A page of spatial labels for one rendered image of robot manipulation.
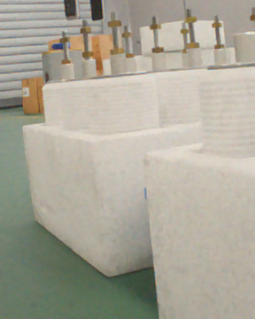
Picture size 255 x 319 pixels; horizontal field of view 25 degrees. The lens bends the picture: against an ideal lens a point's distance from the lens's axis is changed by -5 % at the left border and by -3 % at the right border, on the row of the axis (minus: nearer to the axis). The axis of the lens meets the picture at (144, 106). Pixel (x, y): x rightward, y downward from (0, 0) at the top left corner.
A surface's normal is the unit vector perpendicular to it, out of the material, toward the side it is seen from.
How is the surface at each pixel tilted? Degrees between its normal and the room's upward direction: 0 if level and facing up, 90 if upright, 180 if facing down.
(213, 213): 90
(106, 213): 90
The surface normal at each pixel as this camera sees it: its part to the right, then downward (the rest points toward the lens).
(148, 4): -0.70, 0.11
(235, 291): -0.89, 0.11
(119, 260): 0.41, 0.01
